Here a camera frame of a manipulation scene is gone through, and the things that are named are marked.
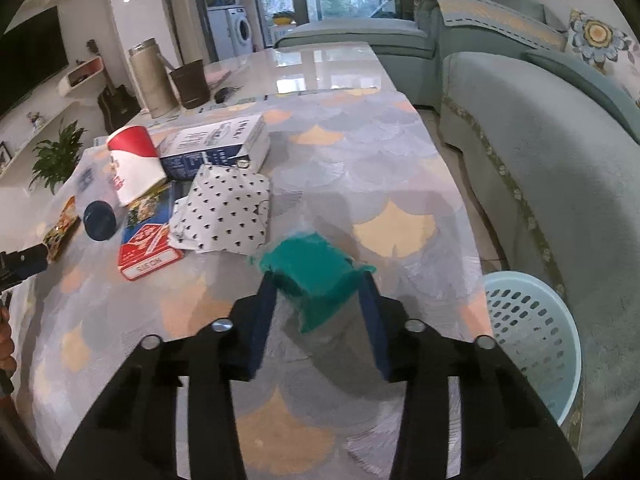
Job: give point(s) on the black television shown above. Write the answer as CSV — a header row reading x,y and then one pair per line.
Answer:
x,y
30,60

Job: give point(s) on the gold thermos bottle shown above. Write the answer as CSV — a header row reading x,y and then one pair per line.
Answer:
x,y
150,80

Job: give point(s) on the white wall shelf pink inside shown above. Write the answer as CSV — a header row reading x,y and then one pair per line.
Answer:
x,y
80,77

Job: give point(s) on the fan-patterned tablecloth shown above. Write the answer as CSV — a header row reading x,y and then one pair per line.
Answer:
x,y
375,160

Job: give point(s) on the brown cup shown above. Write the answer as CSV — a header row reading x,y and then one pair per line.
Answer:
x,y
190,85

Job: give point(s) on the clear bottle with blue cap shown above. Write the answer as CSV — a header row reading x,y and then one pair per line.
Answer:
x,y
100,220

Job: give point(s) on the person's left hand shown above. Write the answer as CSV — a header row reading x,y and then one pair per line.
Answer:
x,y
6,340

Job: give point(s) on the red and white paper cup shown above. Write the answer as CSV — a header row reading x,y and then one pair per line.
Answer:
x,y
132,160

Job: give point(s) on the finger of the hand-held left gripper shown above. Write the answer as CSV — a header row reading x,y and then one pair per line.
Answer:
x,y
25,265

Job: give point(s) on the black guitar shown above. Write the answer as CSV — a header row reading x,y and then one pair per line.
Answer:
x,y
117,105

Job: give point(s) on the small black object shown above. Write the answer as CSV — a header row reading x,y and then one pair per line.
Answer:
x,y
224,95

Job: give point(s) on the white dotted face mask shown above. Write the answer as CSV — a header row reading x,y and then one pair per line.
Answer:
x,y
225,210

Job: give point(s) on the green plastic packet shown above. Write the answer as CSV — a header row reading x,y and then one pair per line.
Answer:
x,y
310,270

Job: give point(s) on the light blue plastic basket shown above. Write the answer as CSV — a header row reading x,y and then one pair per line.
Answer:
x,y
530,320

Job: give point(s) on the orange snack packet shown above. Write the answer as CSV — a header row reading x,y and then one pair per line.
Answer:
x,y
62,227

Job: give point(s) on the white washing machine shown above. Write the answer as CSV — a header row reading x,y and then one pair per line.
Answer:
x,y
235,30

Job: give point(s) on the red and blue box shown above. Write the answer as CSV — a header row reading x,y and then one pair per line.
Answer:
x,y
147,245

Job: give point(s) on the green potted plant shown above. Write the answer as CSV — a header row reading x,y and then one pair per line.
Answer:
x,y
55,155

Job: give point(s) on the blue and white carton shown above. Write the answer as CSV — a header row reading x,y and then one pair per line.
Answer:
x,y
215,137

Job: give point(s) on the floral pillow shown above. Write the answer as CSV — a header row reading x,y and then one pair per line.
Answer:
x,y
600,40

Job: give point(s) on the sofa cover with yellow band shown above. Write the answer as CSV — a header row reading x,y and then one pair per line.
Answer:
x,y
500,15

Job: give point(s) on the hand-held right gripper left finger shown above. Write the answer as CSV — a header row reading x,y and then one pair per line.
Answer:
x,y
262,325

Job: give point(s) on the white refrigerator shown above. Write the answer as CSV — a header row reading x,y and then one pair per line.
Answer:
x,y
145,0

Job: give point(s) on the teal sofa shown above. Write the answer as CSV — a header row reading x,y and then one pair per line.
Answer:
x,y
525,125

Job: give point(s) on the pink flat item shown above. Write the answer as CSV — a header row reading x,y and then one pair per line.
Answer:
x,y
217,77

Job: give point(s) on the yellow fruit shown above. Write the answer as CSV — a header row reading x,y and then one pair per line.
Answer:
x,y
283,17

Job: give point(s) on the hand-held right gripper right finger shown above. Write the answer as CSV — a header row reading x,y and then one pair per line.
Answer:
x,y
375,330

